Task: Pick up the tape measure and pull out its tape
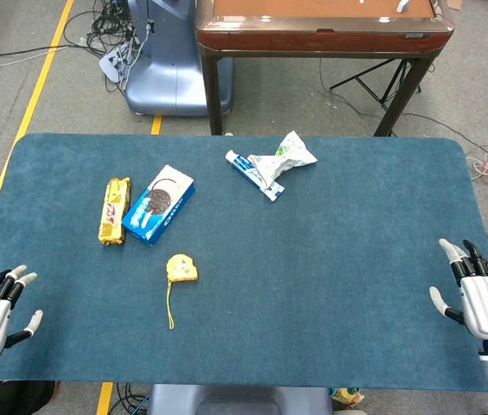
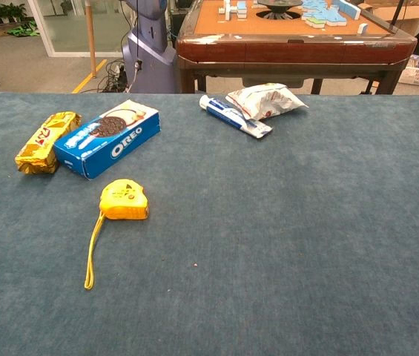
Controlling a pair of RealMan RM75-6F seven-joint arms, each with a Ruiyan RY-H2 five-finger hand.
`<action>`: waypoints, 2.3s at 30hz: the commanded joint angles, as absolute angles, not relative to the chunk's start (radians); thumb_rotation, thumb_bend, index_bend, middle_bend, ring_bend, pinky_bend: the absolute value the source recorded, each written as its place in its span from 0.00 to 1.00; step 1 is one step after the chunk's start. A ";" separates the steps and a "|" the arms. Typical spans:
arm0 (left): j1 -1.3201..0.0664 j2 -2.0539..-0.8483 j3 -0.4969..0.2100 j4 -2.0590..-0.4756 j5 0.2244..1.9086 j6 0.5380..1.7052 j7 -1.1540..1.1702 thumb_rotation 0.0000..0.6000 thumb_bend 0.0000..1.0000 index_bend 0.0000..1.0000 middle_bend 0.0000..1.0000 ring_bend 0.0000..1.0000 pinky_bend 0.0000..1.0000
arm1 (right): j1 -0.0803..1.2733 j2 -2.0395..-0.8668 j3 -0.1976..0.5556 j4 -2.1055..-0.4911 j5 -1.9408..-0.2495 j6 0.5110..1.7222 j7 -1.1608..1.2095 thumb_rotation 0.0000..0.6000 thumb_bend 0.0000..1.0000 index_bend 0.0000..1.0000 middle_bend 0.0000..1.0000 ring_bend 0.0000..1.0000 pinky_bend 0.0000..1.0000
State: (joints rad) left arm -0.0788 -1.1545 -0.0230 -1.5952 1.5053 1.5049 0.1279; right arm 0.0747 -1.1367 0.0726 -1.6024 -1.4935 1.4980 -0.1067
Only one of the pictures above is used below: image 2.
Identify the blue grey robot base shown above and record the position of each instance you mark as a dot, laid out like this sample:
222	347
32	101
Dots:
150	55

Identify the white blue toothpaste tube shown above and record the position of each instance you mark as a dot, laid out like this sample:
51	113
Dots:
227	115

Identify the blue table cloth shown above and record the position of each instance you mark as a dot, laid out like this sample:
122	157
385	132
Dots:
253	230

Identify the white crinkled snack bag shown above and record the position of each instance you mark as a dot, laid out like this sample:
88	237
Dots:
268	100

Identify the blue Oreo cookie box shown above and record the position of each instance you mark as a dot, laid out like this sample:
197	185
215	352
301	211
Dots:
112	144

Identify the brown mahjong table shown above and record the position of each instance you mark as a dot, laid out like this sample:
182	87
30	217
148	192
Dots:
287	50

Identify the gold foil snack pack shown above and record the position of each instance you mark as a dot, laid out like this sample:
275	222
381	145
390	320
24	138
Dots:
42	144

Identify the standing mahjong tile cluster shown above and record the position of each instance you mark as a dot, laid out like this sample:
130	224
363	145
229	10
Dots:
235	9

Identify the wooden pole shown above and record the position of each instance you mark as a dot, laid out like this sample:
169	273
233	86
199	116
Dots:
91	44

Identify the black mahjong table centre dial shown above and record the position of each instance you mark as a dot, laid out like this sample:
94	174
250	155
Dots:
279	7

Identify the pile of blue mahjong tiles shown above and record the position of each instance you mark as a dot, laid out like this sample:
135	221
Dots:
324	13

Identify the single white blue mahjong tile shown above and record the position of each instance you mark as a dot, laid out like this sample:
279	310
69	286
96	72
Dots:
362	28

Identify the green item on floor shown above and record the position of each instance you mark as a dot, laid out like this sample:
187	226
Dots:
23	29

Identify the cardboard box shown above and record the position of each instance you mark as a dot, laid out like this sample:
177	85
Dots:
405	15

